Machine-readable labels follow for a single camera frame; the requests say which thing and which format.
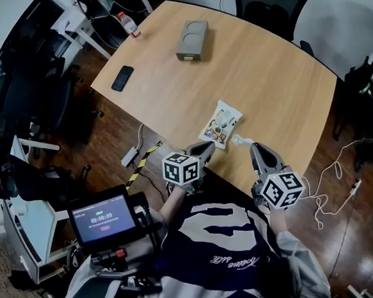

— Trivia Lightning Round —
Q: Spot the black office chair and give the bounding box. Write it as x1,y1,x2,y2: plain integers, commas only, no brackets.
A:
0,52,107,204

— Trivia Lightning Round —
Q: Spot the person's navy printed shirt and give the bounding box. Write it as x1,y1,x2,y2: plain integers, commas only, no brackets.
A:
149,167,300,298

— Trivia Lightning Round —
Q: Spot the black chair with curved back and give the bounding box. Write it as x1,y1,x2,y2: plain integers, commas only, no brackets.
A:
231,0,308,43

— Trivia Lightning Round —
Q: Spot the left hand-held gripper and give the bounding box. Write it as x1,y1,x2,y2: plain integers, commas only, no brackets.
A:
160,139,218,197

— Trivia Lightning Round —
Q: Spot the white wet wipe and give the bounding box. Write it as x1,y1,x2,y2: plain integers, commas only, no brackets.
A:
230,134,256,149

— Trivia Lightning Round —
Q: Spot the black tablet screen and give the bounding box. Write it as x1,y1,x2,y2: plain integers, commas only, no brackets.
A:
65,181,140,249

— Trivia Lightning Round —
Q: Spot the white low cabinet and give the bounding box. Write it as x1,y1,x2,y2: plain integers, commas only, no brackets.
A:
0,195,70,286

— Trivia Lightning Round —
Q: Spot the white printed wet wipe pack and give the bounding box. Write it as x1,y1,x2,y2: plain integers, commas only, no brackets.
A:
198,98,245,151

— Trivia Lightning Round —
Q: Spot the yellow black striped strap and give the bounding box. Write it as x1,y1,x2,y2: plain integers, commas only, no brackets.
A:
124,138,165,193

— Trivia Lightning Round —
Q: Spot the black chest mount red button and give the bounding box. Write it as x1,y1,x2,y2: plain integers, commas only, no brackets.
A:
88,246,131,270

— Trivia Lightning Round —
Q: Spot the black stand with green band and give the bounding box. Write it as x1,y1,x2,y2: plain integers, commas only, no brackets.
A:
342,20,373,96

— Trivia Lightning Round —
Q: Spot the long white cable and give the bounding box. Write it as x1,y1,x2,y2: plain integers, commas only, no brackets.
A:
299,135,373,232

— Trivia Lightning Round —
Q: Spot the person's left forearm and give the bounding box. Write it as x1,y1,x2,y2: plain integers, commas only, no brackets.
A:
157,183,191,222

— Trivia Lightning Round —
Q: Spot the white side table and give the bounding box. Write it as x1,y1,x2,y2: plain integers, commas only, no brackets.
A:
49,4,115,60

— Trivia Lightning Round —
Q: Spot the clear bottle with red cap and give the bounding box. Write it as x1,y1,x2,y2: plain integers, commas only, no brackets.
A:
116,11,142,39

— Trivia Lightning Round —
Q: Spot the person's right forearm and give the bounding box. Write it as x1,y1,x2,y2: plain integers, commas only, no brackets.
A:
263,202,338,298

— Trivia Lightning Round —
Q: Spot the white power adapter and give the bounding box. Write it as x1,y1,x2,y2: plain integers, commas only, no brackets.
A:
120,146,139,168

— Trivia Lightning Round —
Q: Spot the grey box with round recesses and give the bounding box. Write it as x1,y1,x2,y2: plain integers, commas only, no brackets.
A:
175,19,211,64

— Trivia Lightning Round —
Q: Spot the black smartphone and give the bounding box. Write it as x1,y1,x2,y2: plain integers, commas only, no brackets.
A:
110,65,135,93

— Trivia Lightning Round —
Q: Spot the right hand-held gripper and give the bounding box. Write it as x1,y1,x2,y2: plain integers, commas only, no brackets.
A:
246,141,308,212

